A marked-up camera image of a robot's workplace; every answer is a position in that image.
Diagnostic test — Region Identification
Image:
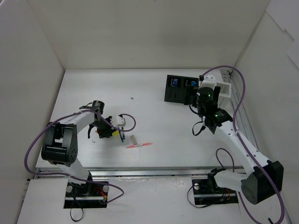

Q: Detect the red pen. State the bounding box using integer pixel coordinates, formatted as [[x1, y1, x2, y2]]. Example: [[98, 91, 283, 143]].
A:
[[126, 142, 153, 149]]

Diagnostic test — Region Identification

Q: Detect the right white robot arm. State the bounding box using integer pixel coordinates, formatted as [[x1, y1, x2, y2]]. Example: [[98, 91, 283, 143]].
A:
[[185, 85, 284, 204]]

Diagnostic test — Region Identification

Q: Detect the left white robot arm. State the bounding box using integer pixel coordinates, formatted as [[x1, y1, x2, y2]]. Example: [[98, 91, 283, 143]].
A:
[[41, 100, 115, 196]]

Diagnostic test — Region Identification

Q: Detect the teal tipped pen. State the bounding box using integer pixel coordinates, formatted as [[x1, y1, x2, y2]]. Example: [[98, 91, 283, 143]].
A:
[[119, 132, 124, 143]]

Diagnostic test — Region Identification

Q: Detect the white divided organizer box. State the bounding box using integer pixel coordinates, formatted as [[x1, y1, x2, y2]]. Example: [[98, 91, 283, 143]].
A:
[[216, 82, 231, 109]]

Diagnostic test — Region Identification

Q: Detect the black divided organizer box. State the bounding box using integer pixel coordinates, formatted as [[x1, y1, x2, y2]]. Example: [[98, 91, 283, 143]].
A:
[[164, 75, 199, 104]]

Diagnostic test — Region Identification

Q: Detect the beige eraser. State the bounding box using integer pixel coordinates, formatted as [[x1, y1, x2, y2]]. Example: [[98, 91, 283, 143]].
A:
[[130, 135, 137, 145]]

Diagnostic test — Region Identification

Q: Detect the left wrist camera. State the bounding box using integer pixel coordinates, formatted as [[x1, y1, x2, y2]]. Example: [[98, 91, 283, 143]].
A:
[[111, 115, 126, 128]]

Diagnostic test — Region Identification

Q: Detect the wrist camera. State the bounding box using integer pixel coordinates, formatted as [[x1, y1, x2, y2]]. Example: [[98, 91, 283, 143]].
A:
[[111, 115, 126, 128], [199, 73, 217, 89]]

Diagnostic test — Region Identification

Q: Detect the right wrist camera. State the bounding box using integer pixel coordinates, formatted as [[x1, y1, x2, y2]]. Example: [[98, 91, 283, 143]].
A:
[[199, 73, 217, 89]]

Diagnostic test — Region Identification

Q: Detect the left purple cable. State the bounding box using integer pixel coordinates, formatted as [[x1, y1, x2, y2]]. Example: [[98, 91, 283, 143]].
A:
[[24, 108, 137, 205]]

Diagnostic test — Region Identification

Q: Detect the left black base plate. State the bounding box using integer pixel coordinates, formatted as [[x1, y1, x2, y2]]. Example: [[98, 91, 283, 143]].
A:
[[64, 182, 108, 209]]

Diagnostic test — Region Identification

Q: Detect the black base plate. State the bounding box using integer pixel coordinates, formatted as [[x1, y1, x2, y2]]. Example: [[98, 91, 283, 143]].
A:
[[64, 182, 108, 209], [187, 179, 238, 208]]

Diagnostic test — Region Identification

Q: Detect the aluminium rail frame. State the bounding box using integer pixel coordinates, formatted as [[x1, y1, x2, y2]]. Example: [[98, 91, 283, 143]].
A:
[[34, 69, 281, 194]]

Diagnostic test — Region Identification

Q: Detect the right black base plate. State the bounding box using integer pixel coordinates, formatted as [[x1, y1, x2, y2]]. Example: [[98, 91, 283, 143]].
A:
[[187, 179, 238, 208]]

